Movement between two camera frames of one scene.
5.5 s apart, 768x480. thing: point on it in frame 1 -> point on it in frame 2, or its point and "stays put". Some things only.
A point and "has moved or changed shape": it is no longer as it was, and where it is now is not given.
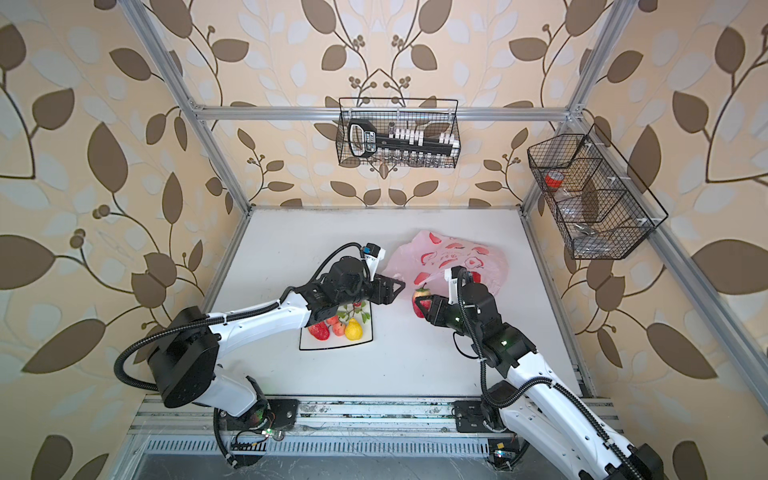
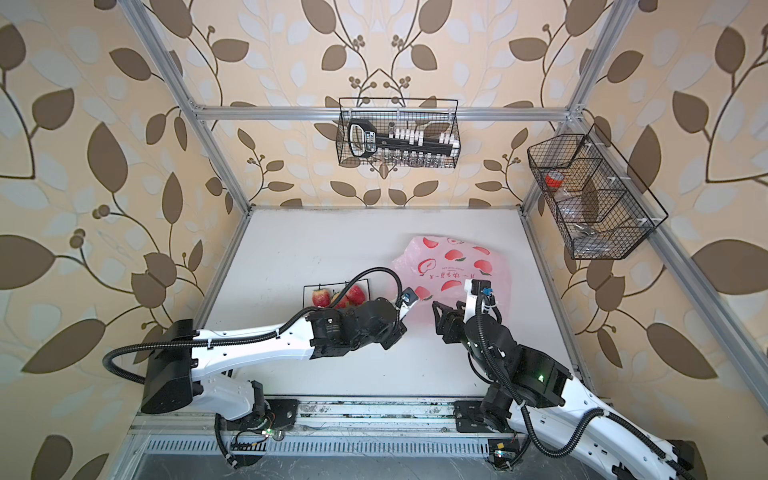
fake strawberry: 421,292 has moved or changed shape
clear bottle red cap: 568,205 stays put
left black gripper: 388,294 -> 398,332
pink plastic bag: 423,258 stays put
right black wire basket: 600,207 stays put
